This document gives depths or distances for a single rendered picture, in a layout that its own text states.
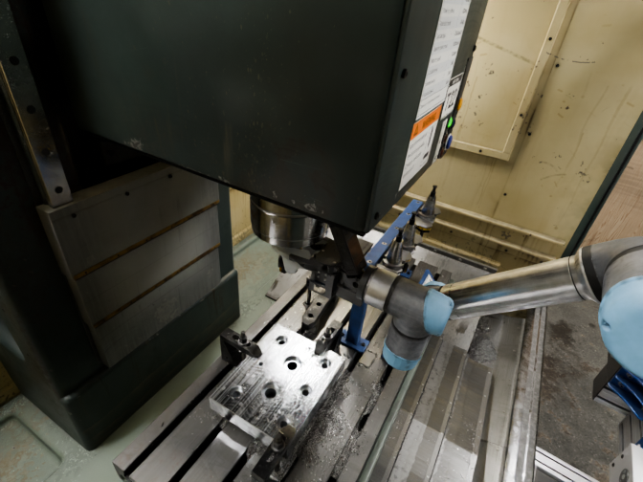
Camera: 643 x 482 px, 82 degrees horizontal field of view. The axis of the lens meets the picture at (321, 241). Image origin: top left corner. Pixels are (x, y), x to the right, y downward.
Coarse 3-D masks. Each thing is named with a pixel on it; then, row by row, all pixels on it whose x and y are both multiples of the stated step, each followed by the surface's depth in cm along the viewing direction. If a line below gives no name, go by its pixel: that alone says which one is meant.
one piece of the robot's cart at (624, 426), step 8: (632, 416) 108; (624, 424) 111; (632, 424) 107; (640, 424) 103; (624, 432) 109; (632, 432) 105; (640, 432) 101; (624, 440) 107; (632, 440) 103; (624, 448) 105
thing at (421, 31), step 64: (64, 0) 60; (128, 0) 54; (192, 0) 48; (256, 0) 44; (320, 0) 40; (384, 0) 37; (64, 64) 68; (128, 64) 60; (192, 64) 53; (256, 64) 48; (320, 64) 44; (384, 64) 40; (128, 128) 67; (192, 128) 59; (256, 128) 53; (320, 128) 48; (384, 128) 44; (448, 128) 78; (256, 192) 59; (320, 192) 52; (384, 192) 52
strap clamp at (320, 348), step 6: (330, 324) 111; (336, 324) 111; (342, 324) 111; (324, 330) 106; (330, 330) 106; (336, 330) 109; (342, 330) 113; (324, 336) 106; (330, 336) 106; (336, 336) 109; (318, 342) 105; (324, 342) 105; (330, 342) 106; (336, 342) 113; (318, 348) 104; (324, 348) 104; (330, 348) 114; (336, 348) 115; (318, 354) 103
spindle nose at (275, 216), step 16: (256, 208) 67; (272, 208) 65; (256, 224) 69; (272, 224) 67; (288, 224) 66; (304, 224) 67; (320, 224) 69; (272, 240) 69; (288, 240) 68; (304, 240) 69; (320, 240) 72
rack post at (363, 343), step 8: (352, 304) 110; (352, 312) 112; (360, 312) 110; (352, 320) 113; (360, 320) 112; (352, 328) 115; (360, 328) 114; (344, 336) 121; (352, 336) 117; (360, 336) 118; (344, 344) 119; (352, 344) 118; (360, 344) 118; (360, 352) 116
